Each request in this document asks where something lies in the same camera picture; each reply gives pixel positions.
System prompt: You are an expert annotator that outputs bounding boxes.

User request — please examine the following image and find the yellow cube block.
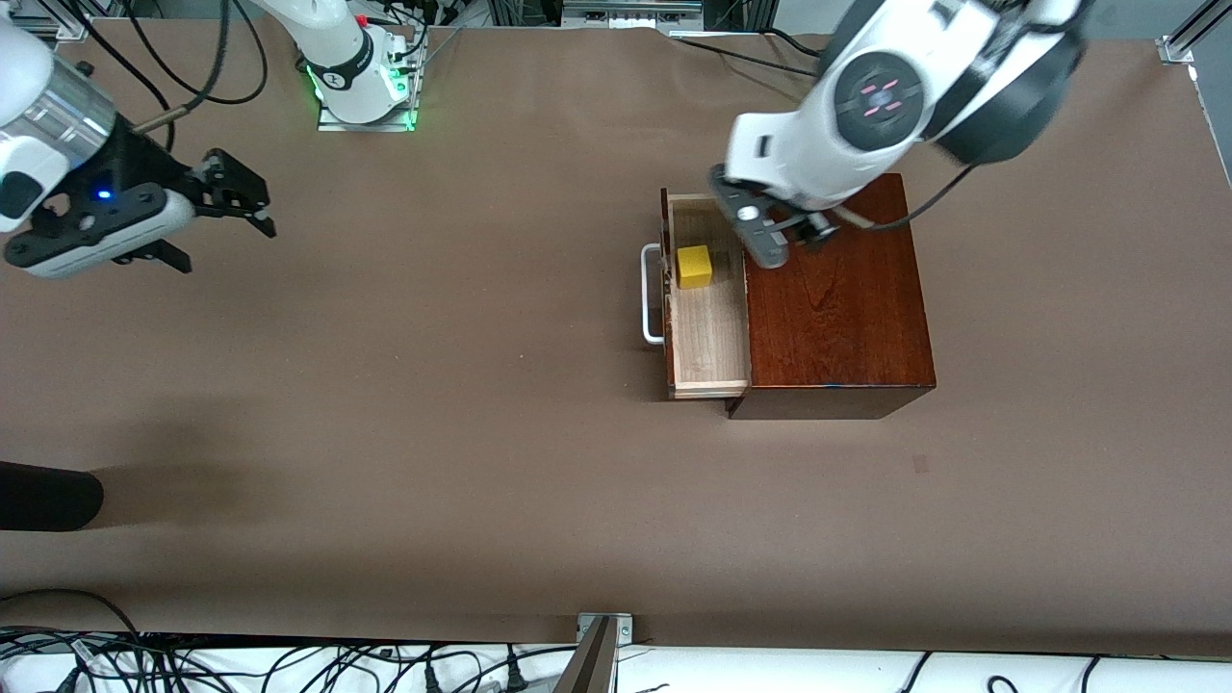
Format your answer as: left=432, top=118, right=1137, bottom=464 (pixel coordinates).
left=676, top=244, right=714, bottom=290

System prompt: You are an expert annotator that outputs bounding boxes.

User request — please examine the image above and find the wooden drawer with white handle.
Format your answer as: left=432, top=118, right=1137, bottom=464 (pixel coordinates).
left=641, top=187, right=753, bottom=401

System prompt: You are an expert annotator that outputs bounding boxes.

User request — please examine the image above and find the dark wooden cabinet box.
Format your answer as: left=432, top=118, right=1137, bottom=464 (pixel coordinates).
left=729, top=173, right=937, bottom=421

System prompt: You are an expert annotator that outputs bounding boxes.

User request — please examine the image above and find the aluminium corner profile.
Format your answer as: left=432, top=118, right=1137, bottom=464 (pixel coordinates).
left=27, top=0, right=90, bottom=44

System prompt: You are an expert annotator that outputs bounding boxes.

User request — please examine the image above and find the black foam cylinder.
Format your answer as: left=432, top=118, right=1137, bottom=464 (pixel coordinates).
left=0, top=460, right=105, bottom=532

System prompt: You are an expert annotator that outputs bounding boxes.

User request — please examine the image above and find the brown table cover sheet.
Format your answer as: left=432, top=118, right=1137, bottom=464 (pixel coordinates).
left=0, top=17, right=1232, bottom=660

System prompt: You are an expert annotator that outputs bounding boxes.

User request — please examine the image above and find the dark angled metal bar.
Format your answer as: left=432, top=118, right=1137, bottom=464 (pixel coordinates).
left=552, top=616, right=617, bottom=693

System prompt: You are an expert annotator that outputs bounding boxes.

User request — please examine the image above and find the black cable with metal plug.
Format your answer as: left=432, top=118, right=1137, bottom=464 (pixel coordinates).
left=130, top=0, right=232, bottom=133

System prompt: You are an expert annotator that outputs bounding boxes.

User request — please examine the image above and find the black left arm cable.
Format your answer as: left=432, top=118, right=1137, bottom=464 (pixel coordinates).
left=833, top=164, right=978, bottom=232

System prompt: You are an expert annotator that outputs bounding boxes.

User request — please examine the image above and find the thin black looping cable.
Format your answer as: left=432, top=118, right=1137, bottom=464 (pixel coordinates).
left=192, top=0, right=270, bottom=105

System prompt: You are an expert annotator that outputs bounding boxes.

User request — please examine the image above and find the long black base cable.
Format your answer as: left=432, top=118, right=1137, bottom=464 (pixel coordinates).
left=669, top=34, right=821, bottom=80

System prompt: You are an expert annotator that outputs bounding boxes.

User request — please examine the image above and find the grey metal rail unit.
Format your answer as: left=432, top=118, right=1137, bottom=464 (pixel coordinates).
left=561, top=0, right=705, bottom=30

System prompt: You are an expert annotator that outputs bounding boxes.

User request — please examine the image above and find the black cable loop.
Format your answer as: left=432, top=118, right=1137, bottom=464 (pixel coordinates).
left=0, top=589, right=145, bottom=655

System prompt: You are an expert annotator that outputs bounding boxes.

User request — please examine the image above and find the aluminium frame profile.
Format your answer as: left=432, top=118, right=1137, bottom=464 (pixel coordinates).
left=1158, top=0, right=1232, bottom=66

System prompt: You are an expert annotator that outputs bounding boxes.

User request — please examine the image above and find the small metal corner bracket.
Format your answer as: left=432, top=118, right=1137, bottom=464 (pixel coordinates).
left=576, top=612, right=635, bottom=646

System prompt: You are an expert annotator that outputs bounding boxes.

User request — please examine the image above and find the white sheet under cables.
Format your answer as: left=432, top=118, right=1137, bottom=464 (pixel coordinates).
left=0, top=635, right=1232, bottom=693

